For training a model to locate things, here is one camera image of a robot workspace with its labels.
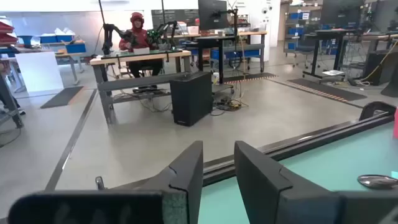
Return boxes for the plain black floor mat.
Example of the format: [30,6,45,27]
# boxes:
[40,86,85,110]

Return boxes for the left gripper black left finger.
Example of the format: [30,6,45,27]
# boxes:
[111,140,205,224]

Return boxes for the black desk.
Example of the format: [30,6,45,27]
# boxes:
[195,35,237,85]
[303,28,355,80]

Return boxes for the floor cable bundle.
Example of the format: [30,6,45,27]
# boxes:
[211,90,249,116]

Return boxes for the person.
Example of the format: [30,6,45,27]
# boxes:
[118,11,164,78]

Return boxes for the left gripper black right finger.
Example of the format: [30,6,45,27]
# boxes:
[234,140,341,224]

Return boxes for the black curved part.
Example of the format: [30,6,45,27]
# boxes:
[359,101,397,122]

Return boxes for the metal rack with blue bins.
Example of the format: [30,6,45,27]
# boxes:
[284,2,323,58]

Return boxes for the white board panel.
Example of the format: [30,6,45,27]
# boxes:
[14,51,65,94]

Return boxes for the black box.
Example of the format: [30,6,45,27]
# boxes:
[363,51,398,86]

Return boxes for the black table edge rail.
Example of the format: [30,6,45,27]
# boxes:
[201,111,396,187]

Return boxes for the wood-top table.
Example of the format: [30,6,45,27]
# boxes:
[169,30,268,73]

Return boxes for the red storage tray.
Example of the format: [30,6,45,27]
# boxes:
[0,32,19,46]
[0,21,16,34]

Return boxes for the wood-top grey workbench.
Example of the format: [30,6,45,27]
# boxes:
[89,49,193,125]

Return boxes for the large black monitor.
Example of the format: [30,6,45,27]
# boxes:
[320,0,364,27]

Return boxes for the blue storage bin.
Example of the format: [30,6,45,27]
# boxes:
[39,34,58,44]
[65,42,87,54]
[56,33,75,43]

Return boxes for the black computer tower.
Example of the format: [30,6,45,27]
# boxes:
[169,71,214,128]

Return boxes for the striped-edge black floor mat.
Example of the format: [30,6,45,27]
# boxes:
[287,77,368,103]
[223,72,277,85]

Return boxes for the silver metal spoon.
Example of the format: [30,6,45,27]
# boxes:
[357,174,398,190]

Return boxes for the white paper sheet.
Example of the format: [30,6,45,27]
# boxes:
[322,69,345,77]

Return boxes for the pink plastic bin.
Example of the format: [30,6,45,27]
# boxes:
[392,108,398,139]

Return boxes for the dark wall panel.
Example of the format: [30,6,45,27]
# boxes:
[151,9,200,30]

